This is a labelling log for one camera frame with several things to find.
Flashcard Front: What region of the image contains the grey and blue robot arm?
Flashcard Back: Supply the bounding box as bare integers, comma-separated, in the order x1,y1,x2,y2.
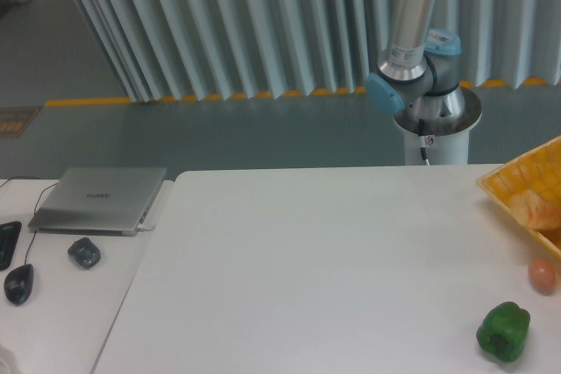
365,0,560,115

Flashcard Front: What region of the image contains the green bell pepper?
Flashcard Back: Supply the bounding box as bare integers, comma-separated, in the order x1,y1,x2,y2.
476,301,531,363

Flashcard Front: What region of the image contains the silver laptop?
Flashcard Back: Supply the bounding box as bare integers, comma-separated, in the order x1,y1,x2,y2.
28,167,167,236

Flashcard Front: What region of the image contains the white folding screen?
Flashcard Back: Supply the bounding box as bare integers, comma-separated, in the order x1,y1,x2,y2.
75,0,560,102

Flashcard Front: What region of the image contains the black earbud case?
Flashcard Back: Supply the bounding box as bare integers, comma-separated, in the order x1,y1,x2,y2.
67,237,102,270

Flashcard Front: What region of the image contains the orange bread in basket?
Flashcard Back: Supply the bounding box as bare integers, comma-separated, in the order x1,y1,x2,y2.
509,190,560,230

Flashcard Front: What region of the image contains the yellow woven basket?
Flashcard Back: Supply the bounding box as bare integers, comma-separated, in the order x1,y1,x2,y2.
476,136,560,262

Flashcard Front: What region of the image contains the yellow floor sticker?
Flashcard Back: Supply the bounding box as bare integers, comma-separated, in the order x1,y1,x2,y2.
0,106,42,138

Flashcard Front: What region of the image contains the black keyboard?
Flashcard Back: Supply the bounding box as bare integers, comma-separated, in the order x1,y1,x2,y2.
0,221,22,272

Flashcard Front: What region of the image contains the brown egg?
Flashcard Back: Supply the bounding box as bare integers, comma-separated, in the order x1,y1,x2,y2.
528,258,557,295

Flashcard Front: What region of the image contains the black computer mouse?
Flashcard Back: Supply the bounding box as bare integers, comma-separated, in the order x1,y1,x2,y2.
4,264,34,306

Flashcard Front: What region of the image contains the black mouse cable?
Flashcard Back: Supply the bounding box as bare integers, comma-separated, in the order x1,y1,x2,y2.
24,180,60,266

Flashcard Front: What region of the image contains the black laptop cable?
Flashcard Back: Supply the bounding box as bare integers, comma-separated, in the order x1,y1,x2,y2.
0,175,43,200

